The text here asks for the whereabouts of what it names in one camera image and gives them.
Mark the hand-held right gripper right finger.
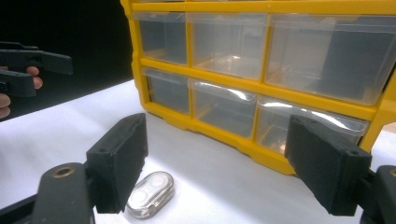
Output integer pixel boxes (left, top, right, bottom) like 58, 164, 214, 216
284, 114, 374, 217

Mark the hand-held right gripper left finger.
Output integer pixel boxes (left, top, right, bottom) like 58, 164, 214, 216
86, 113, 149, 215

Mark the clear plastic pull-out drawer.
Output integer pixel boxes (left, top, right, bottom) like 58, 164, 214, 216
189, 77, 259, 140

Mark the yellow black drawer cabinet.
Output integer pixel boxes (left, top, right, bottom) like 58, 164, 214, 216
120, 0, 396, 176

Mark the set of clear cabinet drawers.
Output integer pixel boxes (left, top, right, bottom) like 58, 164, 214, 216
132, 11, 396, 156

